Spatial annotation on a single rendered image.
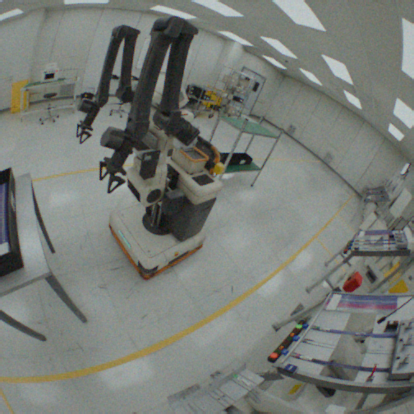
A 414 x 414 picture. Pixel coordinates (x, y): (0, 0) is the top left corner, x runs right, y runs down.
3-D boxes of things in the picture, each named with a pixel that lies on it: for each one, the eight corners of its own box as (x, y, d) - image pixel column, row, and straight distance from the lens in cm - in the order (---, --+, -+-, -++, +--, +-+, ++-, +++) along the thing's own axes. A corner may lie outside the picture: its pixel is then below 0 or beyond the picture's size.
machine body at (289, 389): (239, 397, 168) (296, 400, 118) (291, 347, 200) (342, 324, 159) (280, 432, 203) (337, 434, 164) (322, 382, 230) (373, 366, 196)
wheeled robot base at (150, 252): (163, 206, 213) (167, 188, 197) (202, 249, 189) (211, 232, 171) (107, 227, 186) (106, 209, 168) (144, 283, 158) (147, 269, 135)
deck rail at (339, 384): (277, 372, 101) (277, 365, 95) (279, 370, 101) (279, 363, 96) (408, 392, 103) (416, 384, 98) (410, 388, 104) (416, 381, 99)
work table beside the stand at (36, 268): (54, 249, 185) (29, 172, 131) (87, 320, 153) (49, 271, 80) (16, 264, 193) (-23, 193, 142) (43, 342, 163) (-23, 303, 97)
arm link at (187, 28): (206, 21, 70) (186, 21, 77) (171, 14, 62) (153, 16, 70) (181, 132, 77) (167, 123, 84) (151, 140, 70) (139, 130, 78)
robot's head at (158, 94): (167, 91, 112) (158, 71, 105) (191, 103, 96) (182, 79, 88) (146, 107, 108) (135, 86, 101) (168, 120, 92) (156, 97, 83)
